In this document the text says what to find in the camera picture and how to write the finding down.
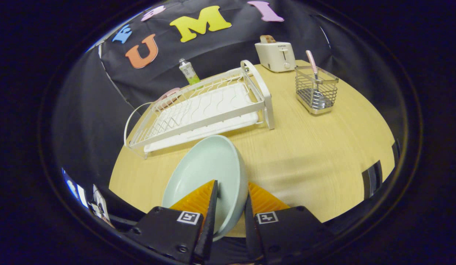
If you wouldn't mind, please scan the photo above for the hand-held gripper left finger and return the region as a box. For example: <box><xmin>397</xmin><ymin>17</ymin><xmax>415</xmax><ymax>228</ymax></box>
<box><xmin>127</xmin><ymin>180</ymin><xmax>218</xmax><ymax>265</ymax></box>

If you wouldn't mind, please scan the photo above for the pale green plate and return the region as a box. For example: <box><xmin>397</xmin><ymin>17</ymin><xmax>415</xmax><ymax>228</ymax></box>
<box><xmin>162</xmin><ymin>135</ymin><xmax>249</xmax><ymax>242</ymax></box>

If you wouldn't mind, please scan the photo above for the white toaster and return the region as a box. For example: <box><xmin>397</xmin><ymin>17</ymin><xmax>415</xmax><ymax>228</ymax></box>
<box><xmin>255</xmin><ymin>40</ymin><xmax>297</xmax><ymax>73</ymax></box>

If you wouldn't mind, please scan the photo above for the clear bottle with green liquid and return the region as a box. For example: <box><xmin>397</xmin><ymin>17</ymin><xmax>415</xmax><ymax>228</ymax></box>
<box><xmin>178</xmin><ymin>58</ymin><xmax>201</xmax><ymax>86</ymax></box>

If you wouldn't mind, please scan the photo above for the silver wire basket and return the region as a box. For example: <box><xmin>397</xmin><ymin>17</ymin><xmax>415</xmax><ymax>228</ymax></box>
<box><xmin>295</xmin><ymin>66</ymin><xmax>339</xmax><ymax>115</ymax></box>

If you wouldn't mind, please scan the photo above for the small pink plate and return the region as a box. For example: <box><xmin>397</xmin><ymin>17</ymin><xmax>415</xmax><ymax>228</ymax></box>
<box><xmin>154</xmin><ymin>88</ymin><xmax>180</xmax><ymax>108</ymax></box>

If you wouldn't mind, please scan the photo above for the black backdrop cloth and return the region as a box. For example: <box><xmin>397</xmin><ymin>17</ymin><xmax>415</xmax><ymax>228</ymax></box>
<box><xmin>53</xmin><ymin>0</ymin><xmax>401</xmax><ymax>192</ymax></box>

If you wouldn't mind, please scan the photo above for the white wire dish rack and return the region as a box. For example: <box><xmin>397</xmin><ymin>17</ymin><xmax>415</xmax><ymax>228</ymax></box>
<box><xmin>124</xmin><ymin>60</ymin><xmax>276</xmax><ymax>159</ymax></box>

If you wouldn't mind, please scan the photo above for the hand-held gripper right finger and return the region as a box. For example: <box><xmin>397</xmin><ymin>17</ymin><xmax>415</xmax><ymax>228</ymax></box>
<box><xmin>244</xmin><ymin>181</ymin><xmax>335</xmax><ymax>265</ymax></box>

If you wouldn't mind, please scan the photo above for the spoon with pink checked handle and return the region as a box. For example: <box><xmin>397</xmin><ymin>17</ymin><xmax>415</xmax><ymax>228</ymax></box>
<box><xmin>306</xmin><ymin>50</ymin><xmax>326</xmax><ymax>109</ymax></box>

